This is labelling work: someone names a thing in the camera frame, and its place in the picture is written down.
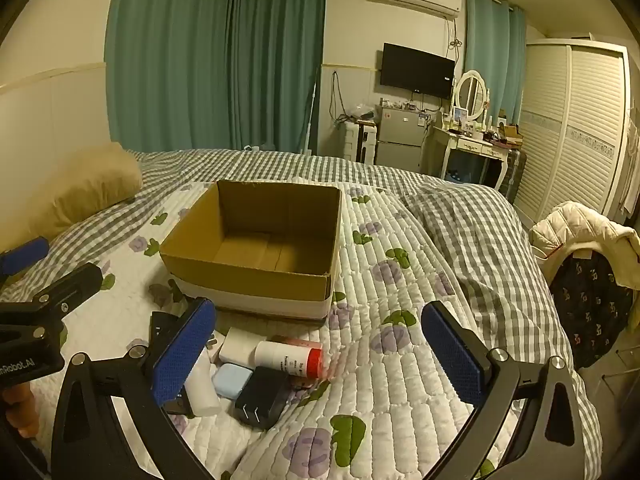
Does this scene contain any open cardboard box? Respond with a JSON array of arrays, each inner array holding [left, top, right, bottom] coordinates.
[[160, 181, 342, 321]]

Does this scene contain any light blue small case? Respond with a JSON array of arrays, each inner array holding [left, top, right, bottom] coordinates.
[[212, 363, 253, 400]]

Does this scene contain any white bottle red cap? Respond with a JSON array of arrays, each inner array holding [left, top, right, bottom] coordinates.
[[255, 341, 322, 379]]

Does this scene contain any white suitcase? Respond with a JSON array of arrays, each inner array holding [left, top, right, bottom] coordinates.
[[341, 120, 378, 165]]

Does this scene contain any white dressing table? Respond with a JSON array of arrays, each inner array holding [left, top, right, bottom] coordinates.
[[420, 126, 526, 200]]

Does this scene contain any person's hand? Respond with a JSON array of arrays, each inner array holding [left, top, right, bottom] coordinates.
[[1, 382, 39, 439]]

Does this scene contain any floral quilted white blanket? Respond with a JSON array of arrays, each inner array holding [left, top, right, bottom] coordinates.
[[62, 182, 479, 479]]

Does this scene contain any white rectangular box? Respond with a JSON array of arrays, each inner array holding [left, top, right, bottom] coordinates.
[[218, 327, 267, 370]]

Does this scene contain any small green curtain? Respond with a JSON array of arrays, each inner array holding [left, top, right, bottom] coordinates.
[[464, 0, 526, 124]]

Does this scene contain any white louvered wardrobe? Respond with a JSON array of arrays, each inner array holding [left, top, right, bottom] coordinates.
[[513, 38, 634, 226]]

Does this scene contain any tan pillow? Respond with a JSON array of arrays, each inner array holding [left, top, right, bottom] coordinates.
[[3, 142, 143, 247]]

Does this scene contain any white plastic bottle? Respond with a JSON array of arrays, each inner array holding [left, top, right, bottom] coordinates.
[[184, 349, 221, 417]]

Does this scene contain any black power adapter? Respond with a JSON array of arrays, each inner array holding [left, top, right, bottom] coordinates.
[[233, 366, 291, 430]]

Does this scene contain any grey mini fridge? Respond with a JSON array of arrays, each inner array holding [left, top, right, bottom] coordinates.
[[375, 107, 431, 172]]

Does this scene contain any black remote control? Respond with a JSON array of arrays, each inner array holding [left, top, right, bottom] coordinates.
[[150, 311, 194, 419]]

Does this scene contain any pink red packet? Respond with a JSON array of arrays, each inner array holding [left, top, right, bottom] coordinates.
[[269, 335, 322, 390]]

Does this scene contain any large green curtain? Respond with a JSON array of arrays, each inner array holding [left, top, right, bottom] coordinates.
[[104, 0, 326, 153]]

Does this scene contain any black wall television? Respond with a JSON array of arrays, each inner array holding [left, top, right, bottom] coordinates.
[[380, 44, 456, 100]]

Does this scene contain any oval vanity mirror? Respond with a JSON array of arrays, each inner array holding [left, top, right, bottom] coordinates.
[[454, 70, 490, 120]]

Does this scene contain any black patterned garment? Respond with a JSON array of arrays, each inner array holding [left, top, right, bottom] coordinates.
[[550, 252, 634, 370]]

